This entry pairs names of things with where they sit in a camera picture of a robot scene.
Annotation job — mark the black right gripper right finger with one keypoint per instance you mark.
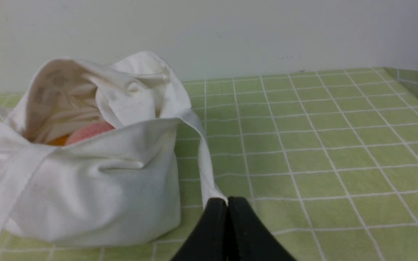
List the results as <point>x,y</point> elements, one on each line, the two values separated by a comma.
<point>248,239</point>

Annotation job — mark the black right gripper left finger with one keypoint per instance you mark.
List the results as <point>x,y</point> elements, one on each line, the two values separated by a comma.
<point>206,241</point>

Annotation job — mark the pink peach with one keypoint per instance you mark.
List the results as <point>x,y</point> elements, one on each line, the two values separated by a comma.
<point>88,131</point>

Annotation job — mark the white cloth tote bag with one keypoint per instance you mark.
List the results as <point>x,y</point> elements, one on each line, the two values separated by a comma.
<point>117,188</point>

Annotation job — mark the orange fruit in bag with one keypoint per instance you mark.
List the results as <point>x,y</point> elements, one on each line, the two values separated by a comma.
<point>60,141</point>

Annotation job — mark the green checkered tablecloth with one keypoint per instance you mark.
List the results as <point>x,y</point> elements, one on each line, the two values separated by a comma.
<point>328,159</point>

